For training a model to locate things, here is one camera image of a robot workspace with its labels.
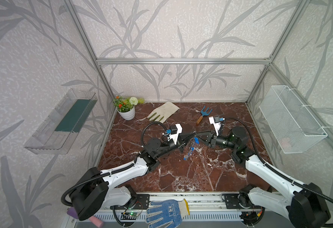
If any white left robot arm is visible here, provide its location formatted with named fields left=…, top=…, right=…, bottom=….
left=61, top=133, right=195, bottom=221

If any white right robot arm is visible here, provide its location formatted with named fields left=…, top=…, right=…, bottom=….
left=196, top=126, right=331, bottom=228

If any blue garden hand fork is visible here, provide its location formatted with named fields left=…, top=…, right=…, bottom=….
left=196, top=106, right=213, bottom=125

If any cream green gardening glove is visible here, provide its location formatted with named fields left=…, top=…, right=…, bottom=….
left=147, top=102, right=179, bottom=123

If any white flower pot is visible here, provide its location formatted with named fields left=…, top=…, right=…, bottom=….
left=118, top=107, right=135, bottom=121

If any artificial green plant with flowers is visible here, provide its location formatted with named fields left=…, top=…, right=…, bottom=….
left=113, top=96, right=145, bottom=113

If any blue dotted work glove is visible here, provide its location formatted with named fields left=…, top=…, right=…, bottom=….
left=146, top=199, right=190, bottom=228

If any pink object at front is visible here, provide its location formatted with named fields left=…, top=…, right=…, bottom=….
left=67, top=207, right=104, bottom=228

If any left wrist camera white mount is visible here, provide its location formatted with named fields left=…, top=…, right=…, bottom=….
left=165, top=123, right=182, bottom=145

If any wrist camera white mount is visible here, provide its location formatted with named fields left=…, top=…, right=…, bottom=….
left=209, top=116, right=225, bottom=136
left=165, top=123, right=182, bottom=145

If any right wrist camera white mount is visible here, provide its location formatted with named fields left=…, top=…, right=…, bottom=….
left=209, top=116, right=225, bottom=136

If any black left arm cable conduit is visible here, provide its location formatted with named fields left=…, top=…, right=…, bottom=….
left=60, top=122, right=167, bottom=207

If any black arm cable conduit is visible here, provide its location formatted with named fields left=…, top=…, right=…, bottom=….
left=60, top=122, right=167, bottom=207
left=223, top=117, right=333, bottom=228

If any aluminium front rail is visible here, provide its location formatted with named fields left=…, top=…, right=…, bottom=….
left=69, top=190, right=307, bottom=228

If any white wire mesh basket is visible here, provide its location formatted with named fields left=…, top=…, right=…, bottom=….
left=259, top=85, right=328, bottom=154

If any clear plastic wall shelf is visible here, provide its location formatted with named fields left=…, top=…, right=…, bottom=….
left=24, top=89, right=98, bottom=155

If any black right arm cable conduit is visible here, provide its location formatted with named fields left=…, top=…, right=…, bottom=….
left=223, top=117, right=333, bottom=228

